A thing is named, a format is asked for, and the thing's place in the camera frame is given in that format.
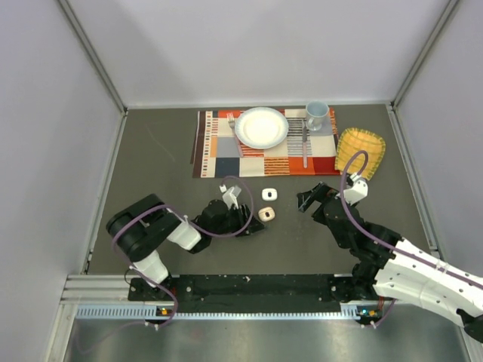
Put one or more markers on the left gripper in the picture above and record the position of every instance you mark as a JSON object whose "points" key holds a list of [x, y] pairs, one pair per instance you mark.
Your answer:
{"points": [[243, 219]]}

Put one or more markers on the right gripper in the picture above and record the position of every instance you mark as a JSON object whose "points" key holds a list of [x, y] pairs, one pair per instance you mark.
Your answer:
{"points": [[321, 192]]}

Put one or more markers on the beige earbud charging case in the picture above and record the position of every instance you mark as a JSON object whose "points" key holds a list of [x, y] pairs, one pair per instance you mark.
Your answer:
{"points": [[266, 214]]}

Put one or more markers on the white earbud charging case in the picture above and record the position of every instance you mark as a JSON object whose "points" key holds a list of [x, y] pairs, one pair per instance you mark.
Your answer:
{"points": [[269, 194]]}

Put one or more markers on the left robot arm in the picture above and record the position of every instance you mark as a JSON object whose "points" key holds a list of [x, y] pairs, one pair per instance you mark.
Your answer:
{"points": [[140, 229]]}

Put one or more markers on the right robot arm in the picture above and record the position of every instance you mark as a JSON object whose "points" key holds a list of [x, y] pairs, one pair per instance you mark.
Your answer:
{"points": [[391, 267]]}

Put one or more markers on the yellow woven cloth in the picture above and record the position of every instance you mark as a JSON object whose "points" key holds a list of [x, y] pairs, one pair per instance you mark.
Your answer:
{"points": [[355, 139]]}

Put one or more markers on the light blue cup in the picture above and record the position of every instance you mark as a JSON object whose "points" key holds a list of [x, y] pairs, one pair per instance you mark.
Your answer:
{"points": [[318, 116]]}

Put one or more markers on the patchwork placemat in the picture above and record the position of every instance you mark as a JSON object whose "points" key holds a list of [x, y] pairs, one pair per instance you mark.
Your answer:
{"points": [[215, 153]]}

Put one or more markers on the white plate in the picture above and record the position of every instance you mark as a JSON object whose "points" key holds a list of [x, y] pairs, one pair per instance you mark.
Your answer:
{"points": [[261, 127]]}

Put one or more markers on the silver fork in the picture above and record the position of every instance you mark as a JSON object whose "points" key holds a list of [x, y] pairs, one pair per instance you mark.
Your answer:
{"points": [[231, 121]]}

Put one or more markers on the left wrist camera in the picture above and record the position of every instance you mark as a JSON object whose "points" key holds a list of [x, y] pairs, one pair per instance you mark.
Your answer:
{"points": [[230, 196]]}

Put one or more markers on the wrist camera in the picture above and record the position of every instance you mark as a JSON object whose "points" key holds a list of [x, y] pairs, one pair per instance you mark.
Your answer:
{"points": [[230, 196], [356, 189]]}

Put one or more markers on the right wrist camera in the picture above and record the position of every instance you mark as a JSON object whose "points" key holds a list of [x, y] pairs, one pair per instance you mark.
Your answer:
{"points": [[356, 189]]}

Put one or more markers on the pink handled knife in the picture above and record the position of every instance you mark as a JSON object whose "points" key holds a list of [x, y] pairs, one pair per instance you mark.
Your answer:
{"points": [[304, 147]]}

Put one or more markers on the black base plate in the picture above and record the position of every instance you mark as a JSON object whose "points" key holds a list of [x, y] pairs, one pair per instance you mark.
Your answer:
{"points": [[260, 293]]}

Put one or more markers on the grey cable duct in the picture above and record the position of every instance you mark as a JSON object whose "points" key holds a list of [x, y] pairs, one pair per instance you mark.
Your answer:
{"points": [[158, 311]]}

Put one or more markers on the aluminium frame rail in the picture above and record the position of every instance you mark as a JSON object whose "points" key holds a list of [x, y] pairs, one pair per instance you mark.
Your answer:
{"points": [[95, 289]]}

